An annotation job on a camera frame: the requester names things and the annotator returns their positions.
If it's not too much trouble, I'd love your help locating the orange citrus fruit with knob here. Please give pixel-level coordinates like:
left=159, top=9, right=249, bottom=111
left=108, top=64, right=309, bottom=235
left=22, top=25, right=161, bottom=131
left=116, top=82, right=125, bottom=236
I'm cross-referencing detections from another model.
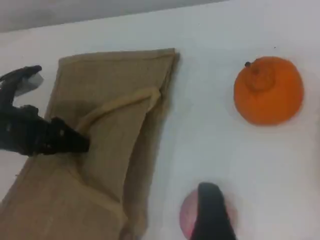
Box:
left=233, top=56, right=305, bottom=126

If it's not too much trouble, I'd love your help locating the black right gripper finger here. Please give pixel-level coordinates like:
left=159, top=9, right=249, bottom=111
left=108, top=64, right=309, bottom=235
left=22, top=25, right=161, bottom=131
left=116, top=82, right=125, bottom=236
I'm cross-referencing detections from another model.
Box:
left=191, top=182, right=237, bottom=240

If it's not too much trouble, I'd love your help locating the pink round mochi ball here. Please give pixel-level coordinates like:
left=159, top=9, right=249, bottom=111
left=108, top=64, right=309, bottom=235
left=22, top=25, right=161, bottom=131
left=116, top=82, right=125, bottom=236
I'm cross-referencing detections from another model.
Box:
left=179, top=187, right=238, bottom=240

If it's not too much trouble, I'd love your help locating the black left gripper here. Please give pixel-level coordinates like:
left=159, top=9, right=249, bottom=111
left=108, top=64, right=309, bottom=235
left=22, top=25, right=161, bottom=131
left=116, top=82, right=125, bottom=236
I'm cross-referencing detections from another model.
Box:
left=0, top=65, right=90, bottom=157

